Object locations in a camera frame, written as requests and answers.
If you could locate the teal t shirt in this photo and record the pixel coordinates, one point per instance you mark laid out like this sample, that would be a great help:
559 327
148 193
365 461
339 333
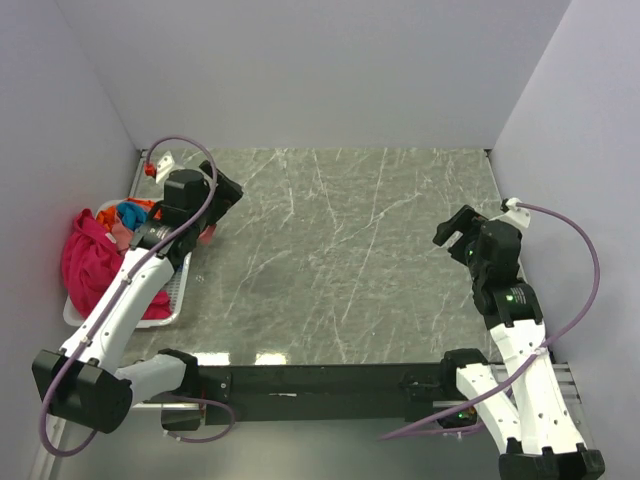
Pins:
131 214

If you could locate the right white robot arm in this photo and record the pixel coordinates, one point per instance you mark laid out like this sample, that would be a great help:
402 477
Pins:
526 415

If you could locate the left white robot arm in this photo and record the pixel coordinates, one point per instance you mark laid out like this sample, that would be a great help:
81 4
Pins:
83 381

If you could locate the orange t shirt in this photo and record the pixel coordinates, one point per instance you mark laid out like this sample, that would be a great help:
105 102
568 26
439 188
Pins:
107 215

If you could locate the white plastic laundry basket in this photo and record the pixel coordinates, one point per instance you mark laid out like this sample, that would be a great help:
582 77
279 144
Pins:
163 310

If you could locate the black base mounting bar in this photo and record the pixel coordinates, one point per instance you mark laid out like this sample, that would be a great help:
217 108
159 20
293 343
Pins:
406 391

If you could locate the dusty pink t shirt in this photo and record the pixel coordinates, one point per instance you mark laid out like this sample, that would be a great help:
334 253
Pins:
122 235

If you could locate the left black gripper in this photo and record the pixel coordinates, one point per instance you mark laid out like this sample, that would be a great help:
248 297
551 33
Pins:
225 194

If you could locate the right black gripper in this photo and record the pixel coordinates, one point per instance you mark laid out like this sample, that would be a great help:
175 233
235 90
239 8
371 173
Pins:
466 220

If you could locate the magenta t shirt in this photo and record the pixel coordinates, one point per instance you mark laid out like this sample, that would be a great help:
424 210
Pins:
89 262

